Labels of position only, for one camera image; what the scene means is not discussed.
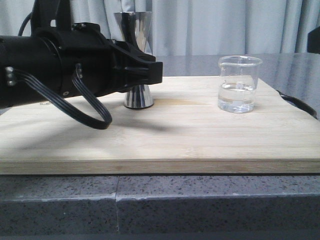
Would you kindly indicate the glass beaker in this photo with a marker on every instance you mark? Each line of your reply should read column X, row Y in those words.
column 239, row 80

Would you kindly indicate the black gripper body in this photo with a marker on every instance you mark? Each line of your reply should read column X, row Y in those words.
column 108, row 66

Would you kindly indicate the grey curtain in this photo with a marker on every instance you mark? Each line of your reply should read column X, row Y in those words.
column 210, row 27

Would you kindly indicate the dark object at right edge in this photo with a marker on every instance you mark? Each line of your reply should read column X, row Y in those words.
column 313, row 41

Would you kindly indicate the light wooden cutting board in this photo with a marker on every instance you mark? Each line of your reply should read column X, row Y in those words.
column 183, row 132

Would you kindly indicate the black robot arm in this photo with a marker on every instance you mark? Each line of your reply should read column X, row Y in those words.
column 30, row 54

